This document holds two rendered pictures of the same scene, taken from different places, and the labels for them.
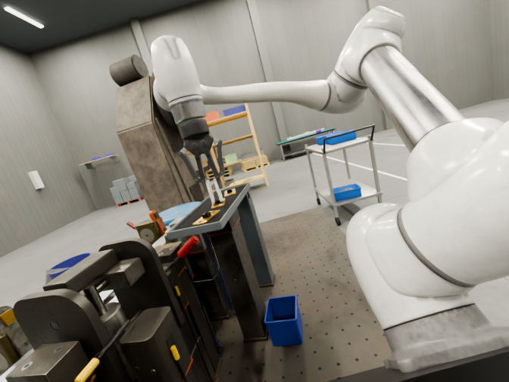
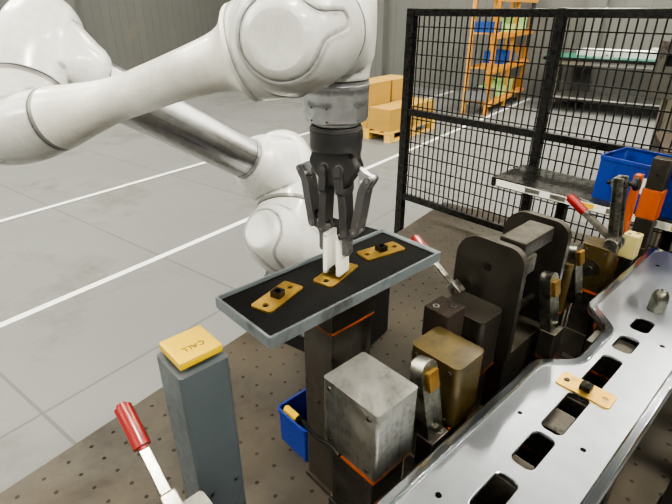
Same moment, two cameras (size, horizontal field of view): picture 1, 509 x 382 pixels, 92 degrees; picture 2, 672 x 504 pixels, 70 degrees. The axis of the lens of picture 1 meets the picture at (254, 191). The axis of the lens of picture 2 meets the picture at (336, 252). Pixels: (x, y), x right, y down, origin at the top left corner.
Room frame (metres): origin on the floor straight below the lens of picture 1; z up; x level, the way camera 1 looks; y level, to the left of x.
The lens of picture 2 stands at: (1.27, 0.50, 1.54)
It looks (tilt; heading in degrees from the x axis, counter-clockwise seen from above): 27 degrees down; 214
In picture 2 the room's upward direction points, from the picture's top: straight up
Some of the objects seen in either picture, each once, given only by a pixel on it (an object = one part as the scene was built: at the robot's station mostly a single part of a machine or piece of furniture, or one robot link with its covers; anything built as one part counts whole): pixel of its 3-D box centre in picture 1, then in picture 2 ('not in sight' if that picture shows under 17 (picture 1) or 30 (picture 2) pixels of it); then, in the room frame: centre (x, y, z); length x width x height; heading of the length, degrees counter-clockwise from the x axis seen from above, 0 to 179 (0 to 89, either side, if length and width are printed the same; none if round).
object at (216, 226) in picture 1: (217, 205); (337, 277); (0.71, 0.12, 1.16); 0.37 x 0.14 x 0.02; 167
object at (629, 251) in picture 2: not in sight; (614, 298); (0.00, 0.49, 0.88); 0.04 x 0.04 x 0.37; 77
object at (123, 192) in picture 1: (128, 189); not in sight; (10.08, 4.98, 0.51); 1.03 x 0.69 x 1.02; 88
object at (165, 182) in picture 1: (170, 147); not in sight; (4.59, 1.25, 1.49); 1.53 x 1.37 x 2.98; 176
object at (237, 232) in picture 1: (238, 272); (337, 387); (0.71, 0.12, 0.92); 0.10 x 0.08 x 0.45; 167
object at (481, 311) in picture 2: (182, 336); (452, 386); (0.54, 0.28, 0.89); 0.12 x 0.07 x 0.38; 77
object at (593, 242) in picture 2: not in sight; (578, 304); (0.06, 0.42, 0.87); 0.10 x 0.07 x 0.35; 77
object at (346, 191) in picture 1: (340, 171); not in sight; (3.15, -1.17, 0.54); 1.15 x 0.67 x 1.08; 2
